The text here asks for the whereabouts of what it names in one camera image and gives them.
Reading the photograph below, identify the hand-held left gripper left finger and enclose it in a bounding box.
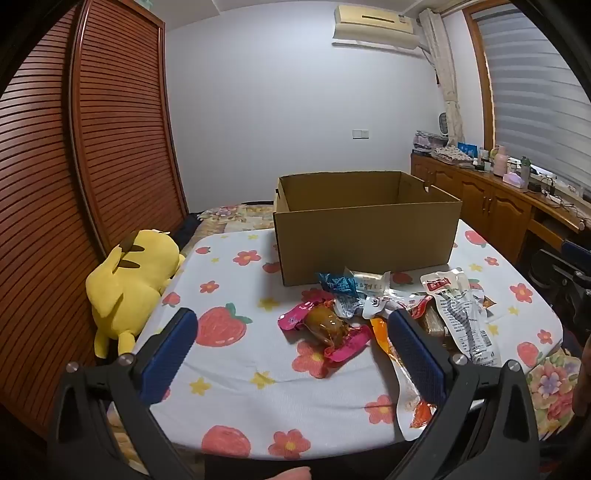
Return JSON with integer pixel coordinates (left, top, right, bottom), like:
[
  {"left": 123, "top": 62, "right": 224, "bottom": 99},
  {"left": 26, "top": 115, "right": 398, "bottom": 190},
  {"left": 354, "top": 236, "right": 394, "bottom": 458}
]
[{"left": 46, "top": 307, "right": 199, "bottom": 480}]

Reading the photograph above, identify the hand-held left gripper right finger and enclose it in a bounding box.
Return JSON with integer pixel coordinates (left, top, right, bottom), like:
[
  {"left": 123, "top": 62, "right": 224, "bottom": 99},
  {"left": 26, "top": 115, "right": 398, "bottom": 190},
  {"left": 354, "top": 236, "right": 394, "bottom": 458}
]
[{"left": 385, "top": 308, "right": 541, "bottom": 480}]

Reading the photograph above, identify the orange snack packet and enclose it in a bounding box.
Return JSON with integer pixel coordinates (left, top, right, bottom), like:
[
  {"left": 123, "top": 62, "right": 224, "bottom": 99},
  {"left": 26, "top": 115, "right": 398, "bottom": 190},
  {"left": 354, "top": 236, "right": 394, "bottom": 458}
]
[{"left": 369, "top": 318, "right": 437, "bottom": 442}]

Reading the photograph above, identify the large white red-label packet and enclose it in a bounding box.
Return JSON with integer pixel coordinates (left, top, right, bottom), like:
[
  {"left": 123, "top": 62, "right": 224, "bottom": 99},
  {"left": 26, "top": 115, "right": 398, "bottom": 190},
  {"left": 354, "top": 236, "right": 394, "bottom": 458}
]
[{"left": 419, "top": 269, "right": 504, "bottom": 368}]

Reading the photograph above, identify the white cartoon snack packet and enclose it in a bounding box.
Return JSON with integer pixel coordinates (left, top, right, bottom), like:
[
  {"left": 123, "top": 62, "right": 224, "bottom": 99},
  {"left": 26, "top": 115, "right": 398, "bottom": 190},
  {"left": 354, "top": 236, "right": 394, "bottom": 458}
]
[{"left": 333, "top": 290, "right": 435, "bottom": 320}]

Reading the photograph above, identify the pink drumstick snack packet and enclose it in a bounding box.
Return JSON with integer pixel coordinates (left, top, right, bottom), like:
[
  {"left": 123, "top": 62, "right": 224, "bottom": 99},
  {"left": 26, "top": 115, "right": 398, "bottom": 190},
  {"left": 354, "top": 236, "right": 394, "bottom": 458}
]
[{"left": 277, "top": 298, "right": 373, "bottom": 378}]

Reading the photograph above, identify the blue snack packet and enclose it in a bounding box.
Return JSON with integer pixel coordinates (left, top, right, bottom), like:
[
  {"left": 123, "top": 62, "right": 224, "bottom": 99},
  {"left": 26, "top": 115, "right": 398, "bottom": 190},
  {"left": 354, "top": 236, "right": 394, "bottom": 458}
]
[{"left": 316, "top": 271, "right": 358, "bottom": 302}]

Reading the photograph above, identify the brown cardboard box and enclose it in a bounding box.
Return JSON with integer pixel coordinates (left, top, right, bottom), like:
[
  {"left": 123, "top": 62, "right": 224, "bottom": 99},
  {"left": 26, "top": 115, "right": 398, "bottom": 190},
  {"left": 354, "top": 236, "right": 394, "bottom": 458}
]
[{"left": 272, "top": 171, "right": 463, "bottom": 288}]

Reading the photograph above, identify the person's left hand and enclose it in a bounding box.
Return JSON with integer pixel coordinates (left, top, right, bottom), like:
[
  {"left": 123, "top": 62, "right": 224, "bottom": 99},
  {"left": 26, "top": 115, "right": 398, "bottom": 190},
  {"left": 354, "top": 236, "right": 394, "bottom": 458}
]
[{"left": 259, "top": 466, "right": 311, "bottom": 480}]

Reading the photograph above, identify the strawberry printed tablecloth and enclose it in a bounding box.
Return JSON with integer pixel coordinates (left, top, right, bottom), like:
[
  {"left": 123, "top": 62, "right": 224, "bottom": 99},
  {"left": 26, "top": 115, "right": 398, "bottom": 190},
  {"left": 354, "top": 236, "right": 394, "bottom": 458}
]
[{"left": 74, "top": 217, "right": 565, "bottom": 462}]

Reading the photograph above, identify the yellow plush toy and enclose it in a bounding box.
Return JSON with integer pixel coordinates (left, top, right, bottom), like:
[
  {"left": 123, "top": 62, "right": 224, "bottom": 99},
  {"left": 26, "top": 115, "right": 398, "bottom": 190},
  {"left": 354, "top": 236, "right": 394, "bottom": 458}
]
[{"left": 85, "top": 228, "right": 186, "bottom": 360}]

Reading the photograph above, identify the navy blue blanket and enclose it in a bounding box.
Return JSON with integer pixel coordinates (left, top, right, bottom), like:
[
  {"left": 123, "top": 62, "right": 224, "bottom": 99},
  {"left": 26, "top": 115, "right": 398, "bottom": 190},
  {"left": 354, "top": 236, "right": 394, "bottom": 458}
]
[{"left": 173, "top": 210, "right": 204, "bottom": 257}]

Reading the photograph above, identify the floral bedsheet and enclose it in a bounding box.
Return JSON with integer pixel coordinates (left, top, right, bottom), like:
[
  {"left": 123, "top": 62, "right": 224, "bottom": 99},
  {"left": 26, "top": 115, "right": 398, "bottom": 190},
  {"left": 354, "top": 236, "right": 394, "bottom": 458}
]
[{"left": 191, "top": 203, "right": 580, "bottom": 441}]

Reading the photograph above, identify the black chair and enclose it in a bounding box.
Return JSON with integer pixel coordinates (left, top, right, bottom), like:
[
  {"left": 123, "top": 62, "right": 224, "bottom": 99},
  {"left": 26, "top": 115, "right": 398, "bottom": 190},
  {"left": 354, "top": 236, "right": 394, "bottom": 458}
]
[{"left": 529, "top": 237, "right": 591, "bottom": 324}]

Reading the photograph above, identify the wooden cabinet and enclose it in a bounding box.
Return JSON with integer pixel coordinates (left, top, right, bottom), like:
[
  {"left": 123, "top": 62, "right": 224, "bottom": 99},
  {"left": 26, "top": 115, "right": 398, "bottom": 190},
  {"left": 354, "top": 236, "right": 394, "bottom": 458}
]
[{"left": 410, "top": 152, "right": 591, "bottom": 278}]

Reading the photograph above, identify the folded patterned cloth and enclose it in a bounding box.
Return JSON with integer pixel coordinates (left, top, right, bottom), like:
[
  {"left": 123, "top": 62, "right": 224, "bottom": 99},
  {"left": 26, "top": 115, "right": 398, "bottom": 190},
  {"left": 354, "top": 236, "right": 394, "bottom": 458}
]
[{"left": 431, "top": 145, "right": 476, "bottom": 164}]

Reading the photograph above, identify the purple storage box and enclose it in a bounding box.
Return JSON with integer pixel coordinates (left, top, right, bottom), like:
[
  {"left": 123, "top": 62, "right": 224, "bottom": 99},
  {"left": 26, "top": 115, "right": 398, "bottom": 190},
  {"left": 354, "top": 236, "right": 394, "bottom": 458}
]
[{"left": 414, "top": 130, "right": 444, "bottom": 152}]

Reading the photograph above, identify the wooden louvred wardrobe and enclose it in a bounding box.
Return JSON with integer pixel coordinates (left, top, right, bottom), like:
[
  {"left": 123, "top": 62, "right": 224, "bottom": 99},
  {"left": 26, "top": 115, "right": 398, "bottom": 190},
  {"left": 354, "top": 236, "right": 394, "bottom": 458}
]
[{"left": 0, "top": 0, "right": 190, "bottom": 444}]

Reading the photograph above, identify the grey striped window blind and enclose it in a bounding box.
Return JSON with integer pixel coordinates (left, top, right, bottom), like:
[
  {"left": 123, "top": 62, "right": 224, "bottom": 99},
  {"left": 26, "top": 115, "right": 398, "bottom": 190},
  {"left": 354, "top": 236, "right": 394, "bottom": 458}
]
[{"left": 473, "top": 4, "right": 591, "bottom": 197}]

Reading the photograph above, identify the pale patterned curtain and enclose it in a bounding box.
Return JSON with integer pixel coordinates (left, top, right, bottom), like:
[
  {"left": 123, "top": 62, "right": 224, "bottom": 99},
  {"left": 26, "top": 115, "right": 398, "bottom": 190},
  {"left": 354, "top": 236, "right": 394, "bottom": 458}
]
[{"left": 418, "top": 8, "right": 464, "bottom": 146}]

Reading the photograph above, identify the wooden window frame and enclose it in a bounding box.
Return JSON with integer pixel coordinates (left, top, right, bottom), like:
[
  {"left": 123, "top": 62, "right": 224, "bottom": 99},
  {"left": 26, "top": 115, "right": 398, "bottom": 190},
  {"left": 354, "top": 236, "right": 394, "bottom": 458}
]
[{"left": 462, "top": 8, "right": 502, "bottom": 151}]

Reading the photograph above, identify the cream wall air conditioner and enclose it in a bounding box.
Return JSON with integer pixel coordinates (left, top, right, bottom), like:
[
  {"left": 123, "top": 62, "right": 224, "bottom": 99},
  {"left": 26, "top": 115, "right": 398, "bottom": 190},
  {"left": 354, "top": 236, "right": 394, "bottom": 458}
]
[{"left": 332, "top": 4, "right": 432, "bottom": 57}]

